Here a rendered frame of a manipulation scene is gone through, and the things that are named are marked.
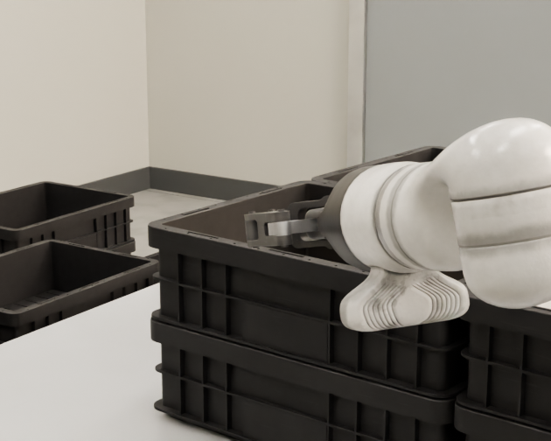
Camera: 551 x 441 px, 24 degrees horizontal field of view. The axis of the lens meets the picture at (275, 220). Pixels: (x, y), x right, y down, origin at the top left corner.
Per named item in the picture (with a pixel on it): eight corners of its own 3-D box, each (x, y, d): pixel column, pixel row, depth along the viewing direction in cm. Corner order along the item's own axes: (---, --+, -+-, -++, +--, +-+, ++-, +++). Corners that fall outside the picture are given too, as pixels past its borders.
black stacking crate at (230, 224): (584, 332, 143) (591, 233, 140) (445, 413, 120) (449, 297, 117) (304, 269, 167) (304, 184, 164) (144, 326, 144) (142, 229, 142)
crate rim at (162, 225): (592, 248, 140) (593, 227, 140) (449, 317, 118) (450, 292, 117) (304, 197, 165) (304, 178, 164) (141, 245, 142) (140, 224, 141)
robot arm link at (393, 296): (340, 333, 87) (378, 340, 81) (324, 170, 86) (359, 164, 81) (459, 316, 90) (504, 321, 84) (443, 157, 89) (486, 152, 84)
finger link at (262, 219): (291, 207, 90) (264, 210, 96) (268, 210, 89) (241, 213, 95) (296, 246, 90) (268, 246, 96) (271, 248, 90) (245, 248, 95)
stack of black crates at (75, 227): (52, 350, 329) (45, 180, 318) (142, 374, 313) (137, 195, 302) (-67, 399, 297) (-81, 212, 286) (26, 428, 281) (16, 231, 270)
